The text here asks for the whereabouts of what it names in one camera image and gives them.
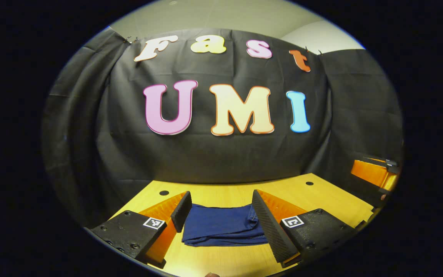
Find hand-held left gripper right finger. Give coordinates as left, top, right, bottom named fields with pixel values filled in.
left=252, top=189, right=360, bottom=268

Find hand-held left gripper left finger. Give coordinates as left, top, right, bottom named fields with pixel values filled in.
left=90, top=191, right=192, bottom=269

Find blue jeans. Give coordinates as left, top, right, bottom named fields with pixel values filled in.
left=182, top=204, right=269, bottom=247

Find black backdrop cloth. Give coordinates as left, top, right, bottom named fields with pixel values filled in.
left=41, top=27, right=405, bottom=227

